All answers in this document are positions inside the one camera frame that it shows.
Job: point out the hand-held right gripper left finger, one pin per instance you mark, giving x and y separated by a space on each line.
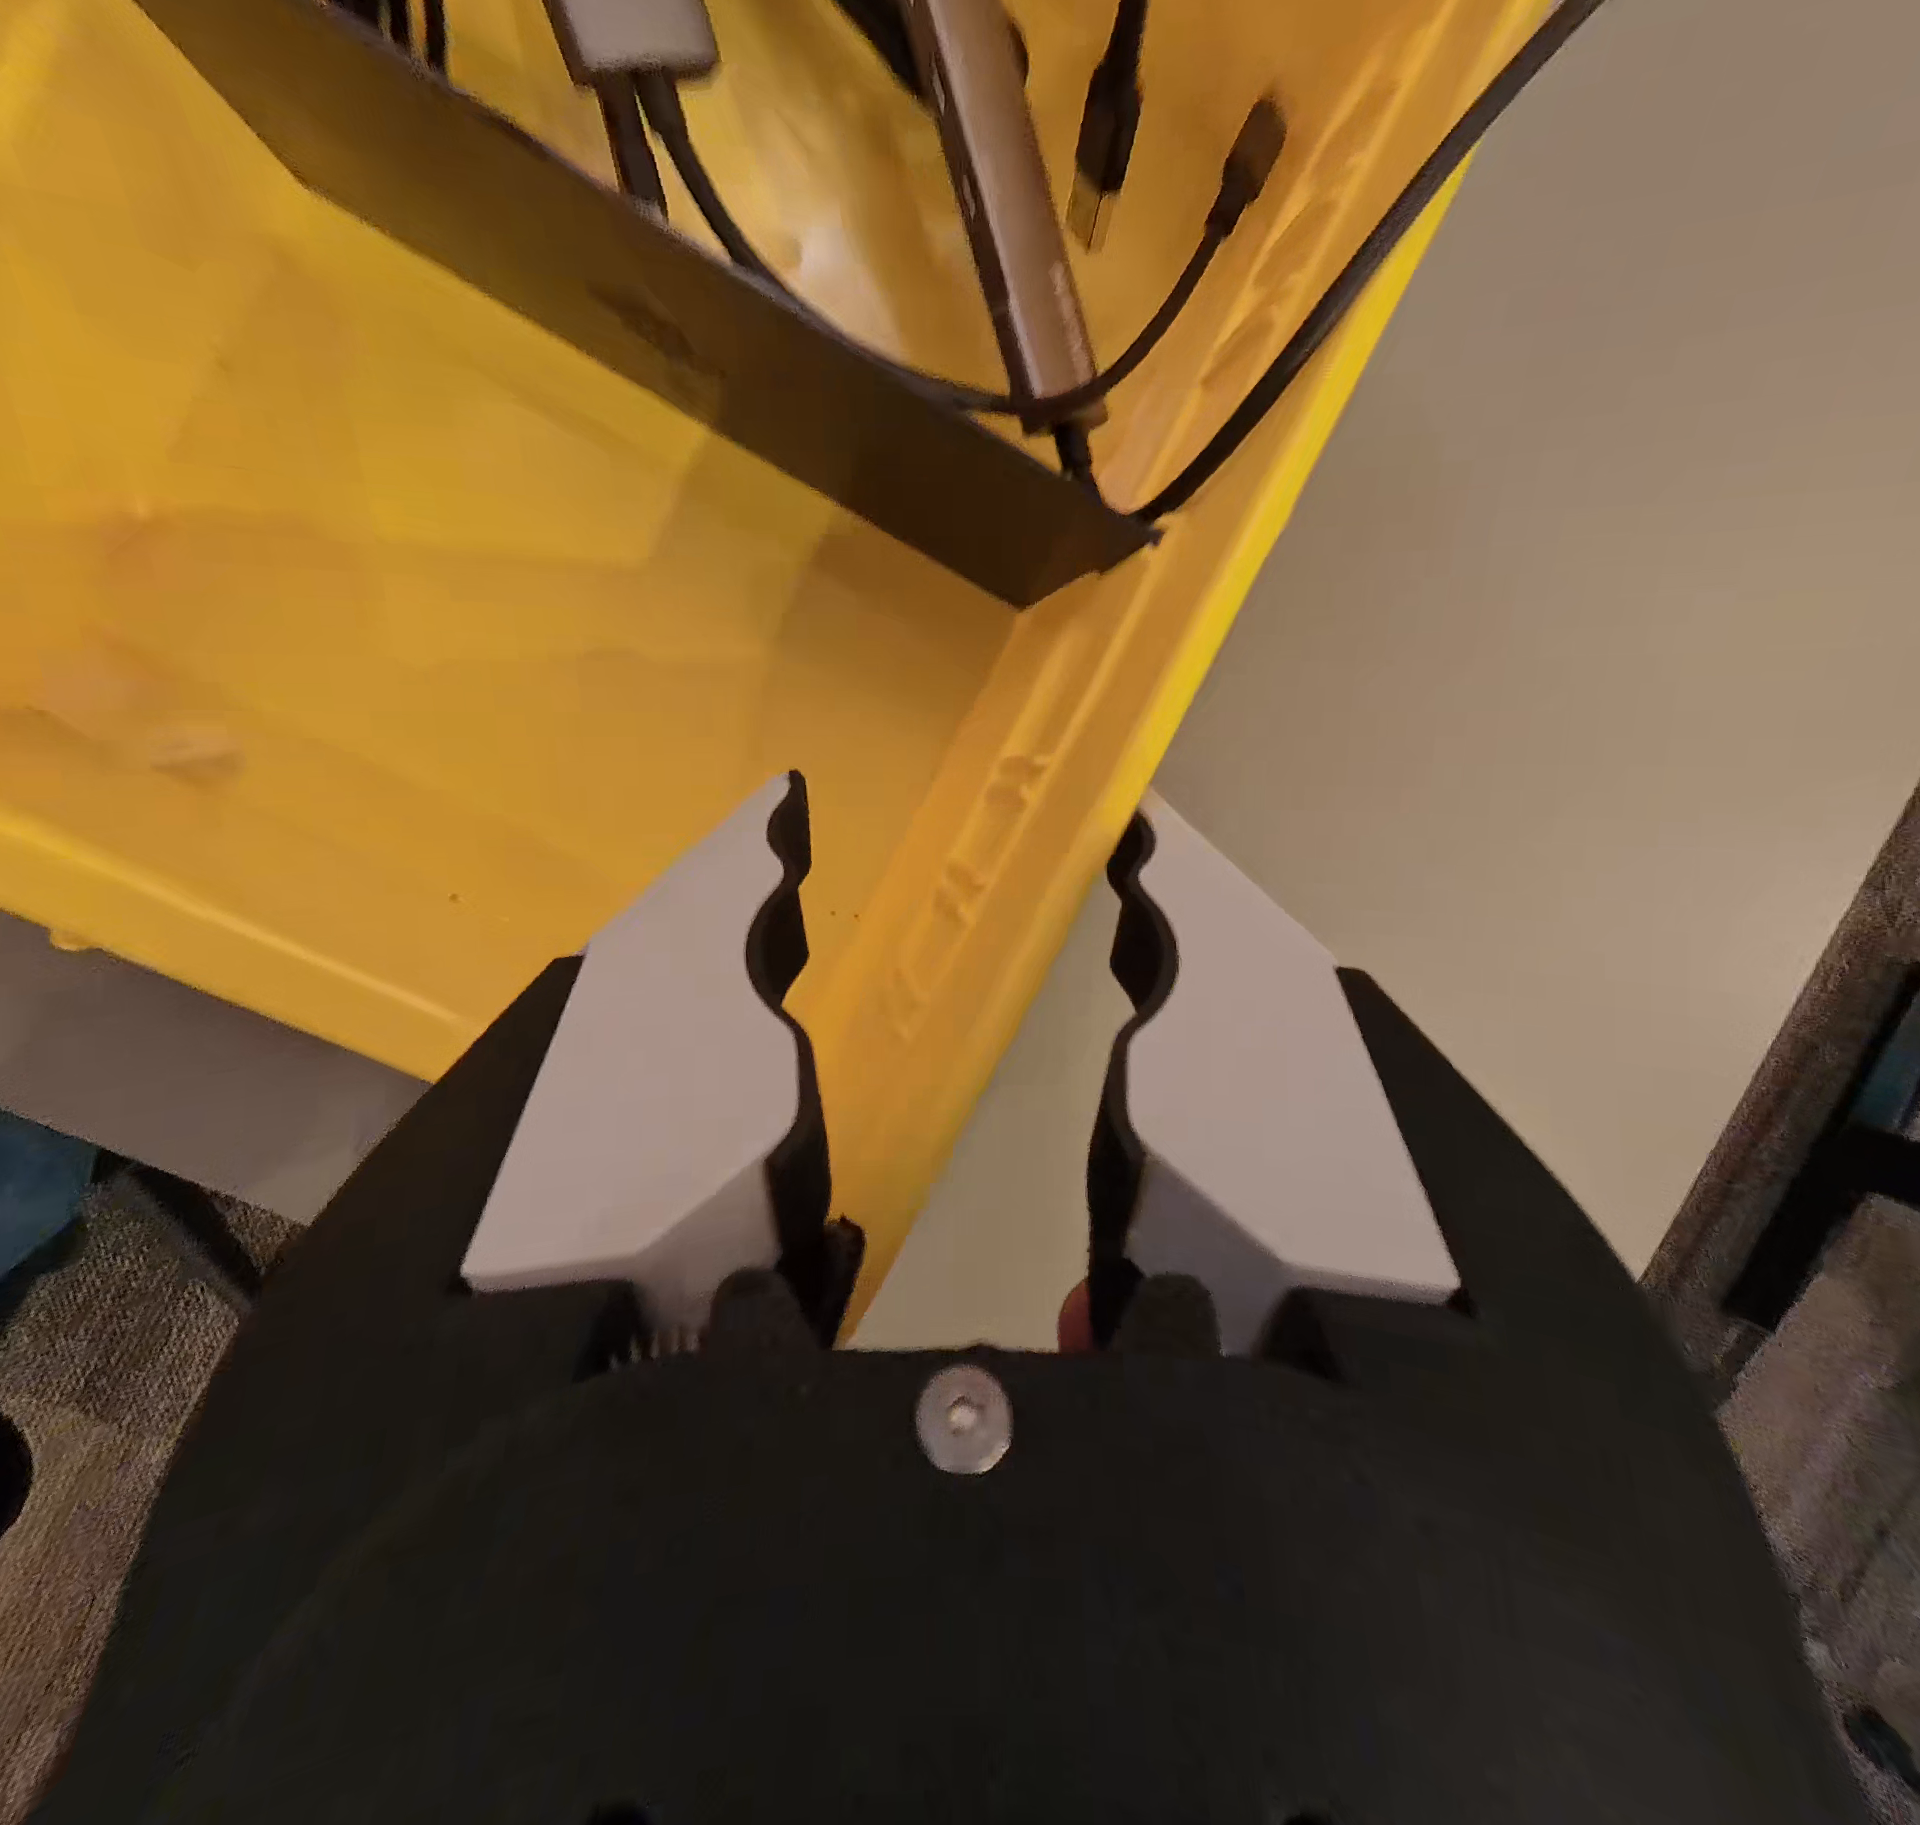
646 1107

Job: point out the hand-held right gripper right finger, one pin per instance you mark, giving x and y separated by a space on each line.
1276 1121

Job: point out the yellow plastic bin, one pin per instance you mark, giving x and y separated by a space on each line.
392 626

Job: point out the person's right hand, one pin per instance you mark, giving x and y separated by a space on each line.
1072 1313

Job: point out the person's blue jeans leg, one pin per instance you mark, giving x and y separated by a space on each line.
39 1202

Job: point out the black plastic bin divider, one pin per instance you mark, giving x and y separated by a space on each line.
630 311

